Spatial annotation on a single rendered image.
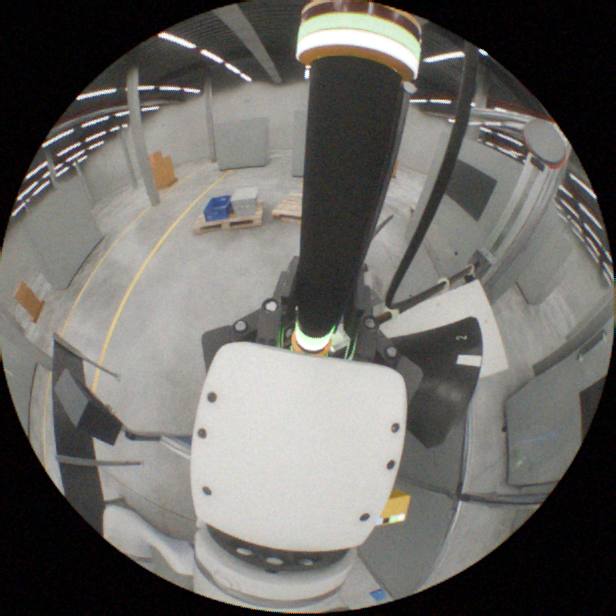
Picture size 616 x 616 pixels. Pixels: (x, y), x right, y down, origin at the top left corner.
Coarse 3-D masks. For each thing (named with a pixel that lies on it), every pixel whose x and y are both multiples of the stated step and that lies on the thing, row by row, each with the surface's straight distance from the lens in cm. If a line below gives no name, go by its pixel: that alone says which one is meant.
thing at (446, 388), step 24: (408, 336) 35; (432, 336) 32; (480, 336) 30; (432, 360) 26; (456, 360) 26; (432, 384) 23; (456, 384) 23; (408, 408) 22; (432, 408) 22; (456, 408) 22; (432, 432) 21
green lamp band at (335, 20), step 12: (312, 24) 8; (324, 24) 8; (336, 24) 8; (348, 24) 8; (360, 24) 8; (372, 24) 8; (384, 24) 8; (300, 36) 9; (396, 36) 8; (408, 36) 8
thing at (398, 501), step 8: (392, 496) 66; (400, 496) 66; (408, 496) 68; (392, 504) 66; (400, 504) 67; (408, 504) 69; (384, 512) 66; (392, 512) 67; (400, 512) 69; (400, 520) 71
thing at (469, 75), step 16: (464, 64) 18; (464, 80) 17; (464, 96) 16; (464, 112) 16; (464, 128) 16; (448, 144) 15; (448, 160) 15; (448, 176) 15; (432, 192) 16; (432, 208) 16; (416, 240) 17; (400, 272) 19; (464, 272) 50; (432, 288) 36; (400, 304) 28
